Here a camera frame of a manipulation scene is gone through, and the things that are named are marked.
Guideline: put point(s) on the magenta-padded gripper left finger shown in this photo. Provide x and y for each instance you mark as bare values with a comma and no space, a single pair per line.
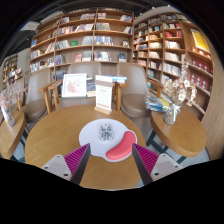
77,159

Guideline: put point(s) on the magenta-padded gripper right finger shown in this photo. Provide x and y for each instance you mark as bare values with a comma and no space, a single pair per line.
146,160

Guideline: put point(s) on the transparent computer mouse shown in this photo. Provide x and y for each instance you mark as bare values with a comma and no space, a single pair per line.
106,132

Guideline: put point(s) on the white mouse pad, red wrist rest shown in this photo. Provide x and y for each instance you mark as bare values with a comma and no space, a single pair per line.
90,138

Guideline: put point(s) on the glass vase with cream flowers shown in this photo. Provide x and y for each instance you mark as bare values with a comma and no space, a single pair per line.
172,115

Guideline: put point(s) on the stack of colourful magazines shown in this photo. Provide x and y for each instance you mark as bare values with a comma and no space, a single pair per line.
157,104

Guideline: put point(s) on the white sign on wooden base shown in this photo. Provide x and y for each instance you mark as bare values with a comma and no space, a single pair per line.
103,95

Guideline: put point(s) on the dark blue book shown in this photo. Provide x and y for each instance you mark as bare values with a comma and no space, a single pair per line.
91,87

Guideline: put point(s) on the white framed floral picture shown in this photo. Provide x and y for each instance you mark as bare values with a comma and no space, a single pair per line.
74,85

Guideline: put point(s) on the teal book stack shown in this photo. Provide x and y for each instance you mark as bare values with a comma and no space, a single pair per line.
116,79

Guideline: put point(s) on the distant wooden bookshelf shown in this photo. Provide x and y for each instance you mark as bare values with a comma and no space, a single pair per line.
11,68

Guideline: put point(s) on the curved wooden bookshelf with books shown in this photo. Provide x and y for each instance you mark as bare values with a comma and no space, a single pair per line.
173,50

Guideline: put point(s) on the wide wooden bookshelf with books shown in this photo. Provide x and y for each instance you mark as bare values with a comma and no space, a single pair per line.
83,36

